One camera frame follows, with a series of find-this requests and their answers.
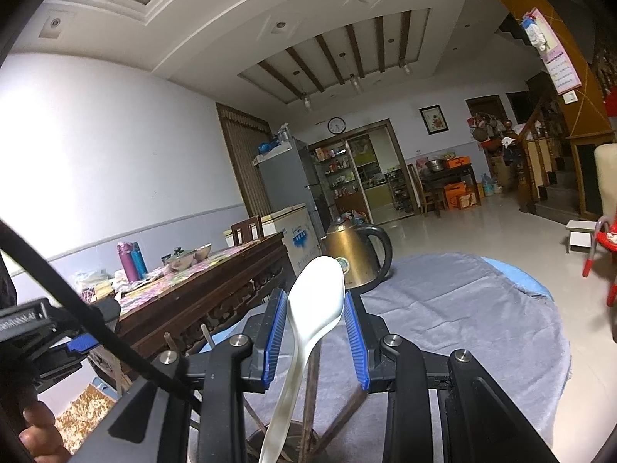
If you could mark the framed wall picture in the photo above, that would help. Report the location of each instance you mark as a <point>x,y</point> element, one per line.
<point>434,119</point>

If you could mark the purple water bottle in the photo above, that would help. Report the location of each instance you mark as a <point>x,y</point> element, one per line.
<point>124,251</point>

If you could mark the pink wall calendar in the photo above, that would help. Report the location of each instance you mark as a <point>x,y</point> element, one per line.
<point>552,53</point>

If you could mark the white small step stool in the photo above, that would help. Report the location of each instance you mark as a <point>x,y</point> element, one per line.
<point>579,236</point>

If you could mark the metal chopstick in cup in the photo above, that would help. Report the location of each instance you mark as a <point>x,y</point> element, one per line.
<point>354,402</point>

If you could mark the white chest freezer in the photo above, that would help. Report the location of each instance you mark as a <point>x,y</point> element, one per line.
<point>298,234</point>

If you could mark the steel utensil holder cup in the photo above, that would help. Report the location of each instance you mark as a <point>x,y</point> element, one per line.
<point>292,445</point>

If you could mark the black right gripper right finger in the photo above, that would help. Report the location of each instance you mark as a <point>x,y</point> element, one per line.
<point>388,363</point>

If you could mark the orange box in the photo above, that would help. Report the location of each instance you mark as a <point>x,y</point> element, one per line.
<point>453,192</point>

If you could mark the gold electric kettle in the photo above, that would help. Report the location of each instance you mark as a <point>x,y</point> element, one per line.
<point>364,252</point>

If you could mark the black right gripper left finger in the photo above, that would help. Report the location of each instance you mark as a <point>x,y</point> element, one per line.
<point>243,363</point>

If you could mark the dark wooden dining table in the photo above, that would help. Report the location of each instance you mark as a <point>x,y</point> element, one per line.
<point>437,174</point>

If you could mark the grey table cloth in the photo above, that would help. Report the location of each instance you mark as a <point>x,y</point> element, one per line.
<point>442,302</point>

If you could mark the person's left hand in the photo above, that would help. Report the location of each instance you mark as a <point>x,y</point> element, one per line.
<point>41,437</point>

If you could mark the dark carved wooden sideboard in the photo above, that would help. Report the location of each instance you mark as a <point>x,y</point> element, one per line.
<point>218,296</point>

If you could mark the grey refrigerator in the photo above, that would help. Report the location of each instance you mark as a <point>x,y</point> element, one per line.
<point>290,178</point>

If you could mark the metal chopstick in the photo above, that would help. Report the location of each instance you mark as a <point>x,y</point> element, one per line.
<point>354,402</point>
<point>310,400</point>

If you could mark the white ceramic spoon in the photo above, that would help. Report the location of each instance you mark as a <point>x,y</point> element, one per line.
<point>315,307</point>

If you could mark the round wall clock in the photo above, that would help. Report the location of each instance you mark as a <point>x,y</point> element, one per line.
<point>336,125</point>

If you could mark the blue water bottle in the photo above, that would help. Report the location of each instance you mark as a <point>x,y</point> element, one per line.
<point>138,261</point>

